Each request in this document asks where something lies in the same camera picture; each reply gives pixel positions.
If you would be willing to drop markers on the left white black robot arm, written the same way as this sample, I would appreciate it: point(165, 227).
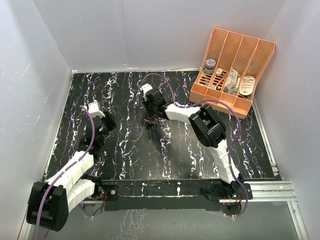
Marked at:
point(51, 201)

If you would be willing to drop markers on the small white card box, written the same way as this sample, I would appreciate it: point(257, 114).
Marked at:
point(219, 71)

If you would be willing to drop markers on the white oval remote control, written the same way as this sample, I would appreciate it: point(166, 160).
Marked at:
point(247, 86)

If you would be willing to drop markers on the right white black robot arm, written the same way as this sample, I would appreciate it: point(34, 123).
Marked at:
point(209, 130)

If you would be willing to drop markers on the aluminium frame rail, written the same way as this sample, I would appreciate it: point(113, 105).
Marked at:
point(278, 190)

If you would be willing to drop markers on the bunch of keys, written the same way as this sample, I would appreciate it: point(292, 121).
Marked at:
point(151, 121)

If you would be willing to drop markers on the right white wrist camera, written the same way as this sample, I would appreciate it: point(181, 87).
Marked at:
point(145, 88)

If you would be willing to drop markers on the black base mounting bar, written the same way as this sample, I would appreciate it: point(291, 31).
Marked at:
point(204, 194)

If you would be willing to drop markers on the white grey packaged item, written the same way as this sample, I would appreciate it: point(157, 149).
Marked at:
point(232, 82)

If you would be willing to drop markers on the small round grey jar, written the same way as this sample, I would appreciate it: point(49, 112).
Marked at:
point(209, 66)

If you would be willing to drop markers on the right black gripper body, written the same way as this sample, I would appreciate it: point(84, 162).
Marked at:
point(151, 108)

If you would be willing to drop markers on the orange plastic file organizer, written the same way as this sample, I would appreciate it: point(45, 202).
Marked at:
point(246, 54)

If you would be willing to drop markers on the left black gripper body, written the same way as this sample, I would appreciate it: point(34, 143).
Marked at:
point(108, 125)

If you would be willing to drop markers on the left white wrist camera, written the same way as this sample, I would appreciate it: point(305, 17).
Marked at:
point(96, 109)

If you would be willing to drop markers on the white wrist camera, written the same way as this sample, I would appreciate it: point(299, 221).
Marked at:
point(145, 88)
point(96, 109)

